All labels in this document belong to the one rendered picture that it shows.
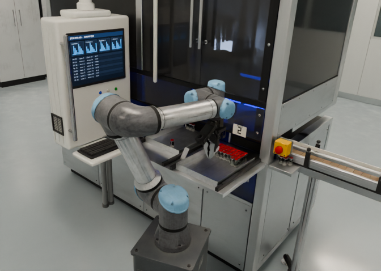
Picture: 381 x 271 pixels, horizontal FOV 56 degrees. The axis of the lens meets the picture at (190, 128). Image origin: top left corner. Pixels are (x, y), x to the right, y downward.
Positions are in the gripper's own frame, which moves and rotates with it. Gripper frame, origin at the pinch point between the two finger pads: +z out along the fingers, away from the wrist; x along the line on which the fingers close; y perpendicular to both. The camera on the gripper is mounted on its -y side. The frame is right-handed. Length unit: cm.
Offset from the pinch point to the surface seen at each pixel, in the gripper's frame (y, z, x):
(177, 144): 21.9, 14.5, 38.2
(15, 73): 143, 83, 497
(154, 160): -0.7, 14.7, 34.3
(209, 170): 11.1, 14.5, 6.7
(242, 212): 38, 51, -1
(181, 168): 0.5, 12.7, 16.7
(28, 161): 25, 103, 238
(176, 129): 38, 14, 53
